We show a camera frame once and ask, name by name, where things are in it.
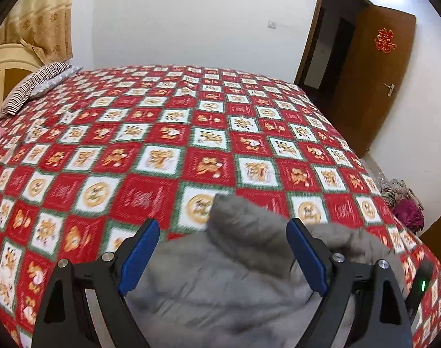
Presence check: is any striped pillow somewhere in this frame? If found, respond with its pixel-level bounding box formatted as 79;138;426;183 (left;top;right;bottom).
0;62;73;122

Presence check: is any beige patterned curtain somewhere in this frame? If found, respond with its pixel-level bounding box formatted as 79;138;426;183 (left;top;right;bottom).
3;0;74;66

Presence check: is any beige crumpled cloth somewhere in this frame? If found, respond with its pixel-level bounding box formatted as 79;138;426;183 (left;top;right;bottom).
382;179;418;207

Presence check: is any grey patterned pillow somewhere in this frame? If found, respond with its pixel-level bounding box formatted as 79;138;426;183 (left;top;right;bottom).
31;66;84;99

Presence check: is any red checked printed bedspread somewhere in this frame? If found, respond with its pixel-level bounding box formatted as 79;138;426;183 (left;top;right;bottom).
0;64;441;348

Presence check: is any brown wooden door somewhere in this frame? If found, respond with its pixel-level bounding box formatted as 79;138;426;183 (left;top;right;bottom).
331;5;417;158

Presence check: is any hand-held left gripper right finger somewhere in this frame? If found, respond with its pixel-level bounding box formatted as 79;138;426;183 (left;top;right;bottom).
286;218;413;348

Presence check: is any magenta cloth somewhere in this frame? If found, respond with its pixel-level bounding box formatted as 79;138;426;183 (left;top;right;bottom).
392;197;424;231

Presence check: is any grey padded jacket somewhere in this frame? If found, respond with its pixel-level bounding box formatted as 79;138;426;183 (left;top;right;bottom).
128;193;411;348

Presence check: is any red paper door decoration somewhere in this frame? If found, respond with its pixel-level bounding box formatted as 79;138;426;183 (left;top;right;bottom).
374;28;397;53

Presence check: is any cream wooden headboard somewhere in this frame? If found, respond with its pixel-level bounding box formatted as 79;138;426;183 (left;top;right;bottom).
0;43;43;122

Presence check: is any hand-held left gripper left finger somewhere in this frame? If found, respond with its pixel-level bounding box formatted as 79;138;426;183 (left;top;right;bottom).
31;218;160;348

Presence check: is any dark wooden door frame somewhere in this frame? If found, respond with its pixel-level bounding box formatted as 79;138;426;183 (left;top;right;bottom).
294;0;375;88

